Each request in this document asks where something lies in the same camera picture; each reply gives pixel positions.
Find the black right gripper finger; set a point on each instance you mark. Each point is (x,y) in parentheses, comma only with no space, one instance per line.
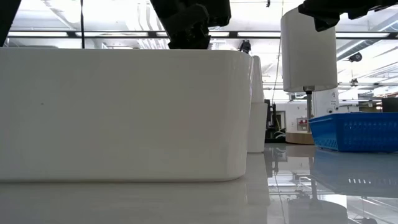
(323,7)
(326,22)

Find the blue plastic basket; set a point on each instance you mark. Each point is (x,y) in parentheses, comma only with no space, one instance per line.
(357,132)

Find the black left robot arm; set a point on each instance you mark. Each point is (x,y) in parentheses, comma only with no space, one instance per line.
(7,12)

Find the white shade table lamp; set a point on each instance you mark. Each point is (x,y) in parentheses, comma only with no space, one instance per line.
(308,56)

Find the black round ceiling device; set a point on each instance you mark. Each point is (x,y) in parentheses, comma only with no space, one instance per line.
(355,57)

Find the dark box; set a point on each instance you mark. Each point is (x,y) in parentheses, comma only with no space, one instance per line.
(390,105)

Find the black equipment cabinet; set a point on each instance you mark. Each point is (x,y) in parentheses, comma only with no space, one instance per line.
(270,124)

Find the black overhead frame bar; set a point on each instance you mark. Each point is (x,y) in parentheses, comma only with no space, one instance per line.
(152,34)

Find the small black mounted camera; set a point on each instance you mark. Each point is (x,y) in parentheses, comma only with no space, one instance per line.
(245,46)

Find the red white wall panel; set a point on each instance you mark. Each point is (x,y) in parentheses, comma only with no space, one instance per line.
(302,124)

